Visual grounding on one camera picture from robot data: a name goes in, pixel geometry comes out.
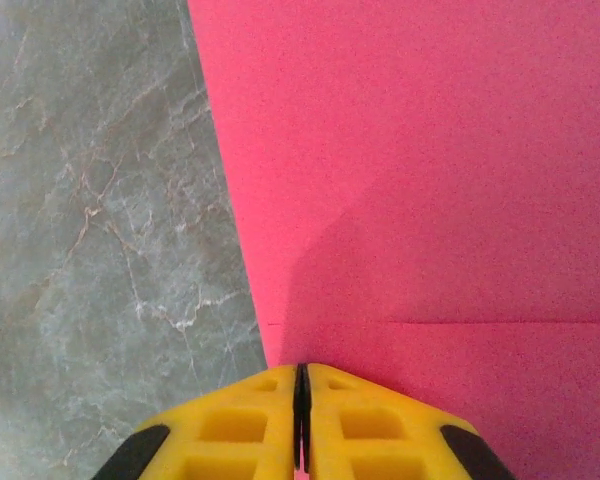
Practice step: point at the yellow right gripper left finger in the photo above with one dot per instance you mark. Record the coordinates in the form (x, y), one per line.
(280, 400)

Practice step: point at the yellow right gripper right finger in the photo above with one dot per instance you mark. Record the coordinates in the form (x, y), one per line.
(325, 400)

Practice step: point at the pink paper sheet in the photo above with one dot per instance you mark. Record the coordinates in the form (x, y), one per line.
(430, 150)

